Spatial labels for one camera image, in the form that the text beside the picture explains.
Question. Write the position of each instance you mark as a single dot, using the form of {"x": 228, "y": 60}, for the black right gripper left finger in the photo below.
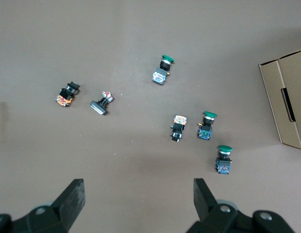
{"x": 43, "y": 218}

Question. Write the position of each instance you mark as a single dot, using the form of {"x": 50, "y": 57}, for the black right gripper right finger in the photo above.
{"x": 225, "y": 221}

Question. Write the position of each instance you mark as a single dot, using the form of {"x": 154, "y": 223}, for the green mushroom push button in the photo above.
{"x": 223, "y": 160}
{"x": 162, "y": 71}
{"x": 206, "y": 128}

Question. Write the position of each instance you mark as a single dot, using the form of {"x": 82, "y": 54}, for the brown cardboard box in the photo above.
{"x": 290, "y": 97}

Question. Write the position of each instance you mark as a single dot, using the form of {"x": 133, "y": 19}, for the brown paper table cover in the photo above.
{"x": 116, "y": 36}

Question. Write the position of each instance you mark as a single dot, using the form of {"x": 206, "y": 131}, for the black selector switch orange block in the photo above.
{"x": 178, "y": 126}
{"x": 66, "y": 95}

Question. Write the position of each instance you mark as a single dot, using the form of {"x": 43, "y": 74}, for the black flat head switch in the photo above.
{"x": 100, "y": 106}

